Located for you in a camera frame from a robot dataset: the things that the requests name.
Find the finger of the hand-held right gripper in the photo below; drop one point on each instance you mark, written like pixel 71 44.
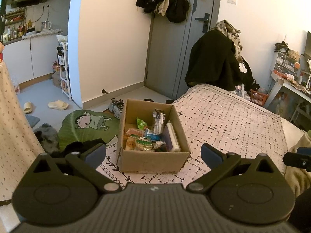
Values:
pixel 305 151

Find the white tissue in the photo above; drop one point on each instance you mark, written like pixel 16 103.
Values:
pixel 243 68

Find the beige blanket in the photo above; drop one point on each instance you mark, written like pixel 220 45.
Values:
pixel 298 179

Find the small clear plastic snack packet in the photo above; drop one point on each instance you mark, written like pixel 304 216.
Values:
pixel 160 146

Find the beige slipper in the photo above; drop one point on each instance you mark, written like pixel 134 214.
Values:
pixel 58 104
pixel 28 107

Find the cluster of bottles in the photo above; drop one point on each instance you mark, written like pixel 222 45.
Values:
pixel 241 92

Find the black cloth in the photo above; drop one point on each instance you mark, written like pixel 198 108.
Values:
pixel 77 145

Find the brown cardboard box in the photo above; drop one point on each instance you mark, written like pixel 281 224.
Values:
pixel 150 162

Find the orange plastic basket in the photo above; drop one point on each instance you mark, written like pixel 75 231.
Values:
pixel 258 98

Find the white desk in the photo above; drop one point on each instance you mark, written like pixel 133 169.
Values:
pixel 279 82

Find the green cartoon rug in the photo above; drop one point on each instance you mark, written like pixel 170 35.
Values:
pixel 73 128

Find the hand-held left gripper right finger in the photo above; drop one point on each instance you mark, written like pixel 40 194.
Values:
pixel 211 155

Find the floral tablecloth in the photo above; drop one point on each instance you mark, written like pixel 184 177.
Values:
pixel 14 126

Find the grey sneaker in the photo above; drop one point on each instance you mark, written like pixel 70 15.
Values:
pixel 116 109

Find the glass kettle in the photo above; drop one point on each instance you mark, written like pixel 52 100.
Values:
pixel 45 25

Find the grey drawer organizer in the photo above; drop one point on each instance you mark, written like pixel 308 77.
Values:
pixel 281 62

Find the red white plastic bag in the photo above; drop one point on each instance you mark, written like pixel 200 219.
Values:
pixel 15 86

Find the dark cloth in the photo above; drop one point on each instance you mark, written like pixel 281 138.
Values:
pixel 302 213

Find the yellow snack packet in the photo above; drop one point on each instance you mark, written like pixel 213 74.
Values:
pixel 130 143

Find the white storage rack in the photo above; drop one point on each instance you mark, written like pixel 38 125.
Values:
pixel 63 85

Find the beige hanging garment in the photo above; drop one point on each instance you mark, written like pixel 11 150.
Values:
pixel 162 8

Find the bright green snack packet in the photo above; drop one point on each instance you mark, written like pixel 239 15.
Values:
pixel 140 124

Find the grey blue cushion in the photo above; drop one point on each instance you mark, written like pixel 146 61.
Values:
pixel 32 120

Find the woven basket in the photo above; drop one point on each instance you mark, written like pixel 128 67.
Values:
pixel 293 54

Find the black coat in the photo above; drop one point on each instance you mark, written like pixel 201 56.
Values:
pixel 211 60

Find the grey door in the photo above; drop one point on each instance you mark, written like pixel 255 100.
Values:
pixel 170 53

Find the orange round ornament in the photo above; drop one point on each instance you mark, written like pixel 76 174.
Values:
pixel 297 66

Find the checked scarf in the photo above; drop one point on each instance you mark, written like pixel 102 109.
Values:
pixel 228 31

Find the dark bottle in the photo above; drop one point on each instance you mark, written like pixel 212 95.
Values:
pixel 60 57

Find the white kitchen cabinet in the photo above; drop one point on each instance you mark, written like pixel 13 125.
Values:
pixel 41 53

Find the black hanging bag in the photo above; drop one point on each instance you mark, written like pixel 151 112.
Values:
pixel 177 7

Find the small floor cardboard box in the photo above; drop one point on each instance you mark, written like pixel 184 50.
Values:
pixel 57 80

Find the blue white snack packet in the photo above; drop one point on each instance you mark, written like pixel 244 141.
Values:
pixel 150 136

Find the door stopper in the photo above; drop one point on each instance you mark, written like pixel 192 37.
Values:
pixel 104 91

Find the green trimmed cookie packet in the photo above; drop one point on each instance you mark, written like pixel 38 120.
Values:
pixel 143 146

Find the red orange snack bar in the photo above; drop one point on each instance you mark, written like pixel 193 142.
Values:
pixel 133 132

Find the grey furry slipper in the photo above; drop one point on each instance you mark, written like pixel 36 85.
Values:
pixel 47 134

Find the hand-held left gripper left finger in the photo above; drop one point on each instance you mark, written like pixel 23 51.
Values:
pixel 94 155

